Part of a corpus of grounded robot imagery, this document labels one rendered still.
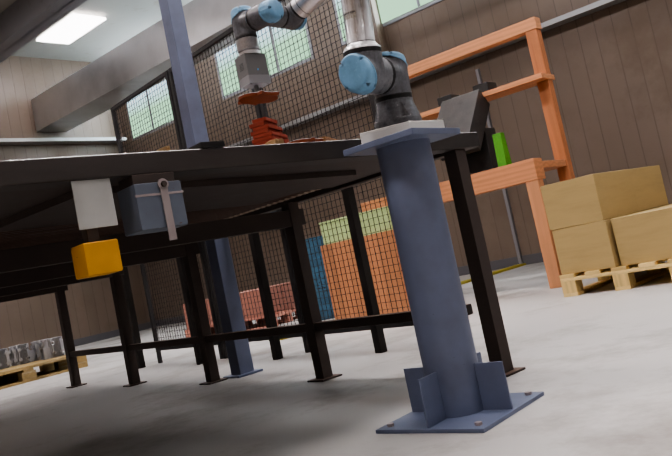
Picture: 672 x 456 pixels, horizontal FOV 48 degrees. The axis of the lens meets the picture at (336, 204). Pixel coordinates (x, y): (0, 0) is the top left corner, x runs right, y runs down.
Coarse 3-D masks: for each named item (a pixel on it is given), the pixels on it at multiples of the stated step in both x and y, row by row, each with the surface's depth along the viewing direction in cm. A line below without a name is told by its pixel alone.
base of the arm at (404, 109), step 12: (384, 96) 231; (396, 96) 230; (408, 96) 231; (384, 108) 231; (396, 108) 229; (408, 108) 230; (384, 120) 230; (396, 120) 228; (408, 120) 228; (420, 120) 232
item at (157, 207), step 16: (144, 176) 192; (160, 176) 195; (128, 192) 190; (144, 192) 189; (160, 192) 192; (176, 192) 195; (128, 208) 191; (144, 208) 189; (160, 208) 191; (176, 208) 194; (128, 224) 192; (144, 224) 188; (160, 224) 191; (176, 224) 194
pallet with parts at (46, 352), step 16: (0, 352) 760; (16, 352) 775; (32, 352) 788; (48, 352) 772; (64, 352) 785; (0, 368) 757; (16, 368) 720; (32, 368) 722; (48, 368) 804; (64, 368) 781; (0, 384) 732; (16, 384) 708
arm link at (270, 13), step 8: (272, 0) 242; (256, 8) 244; (264, 8) 242; (272, 8) 241; (280, 8) 244; (248, 16) 246; (256, 16) 244; (264, 16) 242; (272, 16) 242; (280, 16) 244; (248, 24) 247; (256, 24) 246; (264, 24) 245; (272, 24) 247; (280, 24) 250
